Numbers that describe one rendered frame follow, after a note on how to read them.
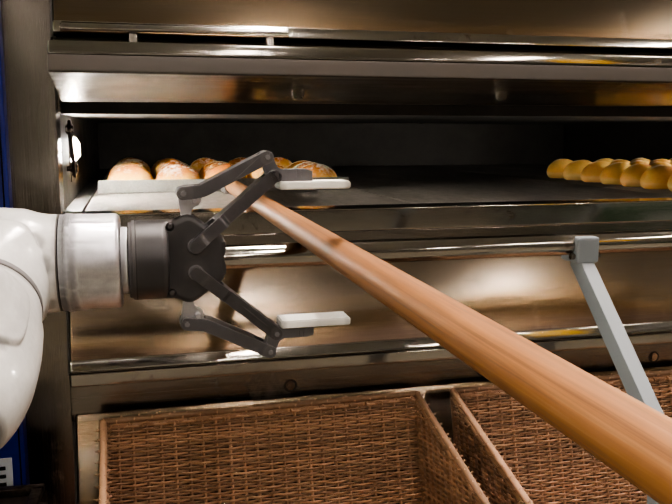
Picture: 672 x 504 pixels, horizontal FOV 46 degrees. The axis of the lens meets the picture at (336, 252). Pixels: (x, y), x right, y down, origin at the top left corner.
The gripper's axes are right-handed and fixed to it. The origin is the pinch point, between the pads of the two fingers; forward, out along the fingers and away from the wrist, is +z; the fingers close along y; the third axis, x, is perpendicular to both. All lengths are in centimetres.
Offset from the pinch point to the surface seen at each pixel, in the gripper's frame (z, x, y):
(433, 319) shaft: -1.2, 30.4, -0.2
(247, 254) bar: -6.5, -18.3, 2.8
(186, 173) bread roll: -9, -102, -3
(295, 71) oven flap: 4.1, -41.0, -20.6
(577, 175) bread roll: 96, -116, 0
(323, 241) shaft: -0.9, -1.6, -0.9
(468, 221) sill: 38, -56, 4
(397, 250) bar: 12.6, -18.3, 3.0
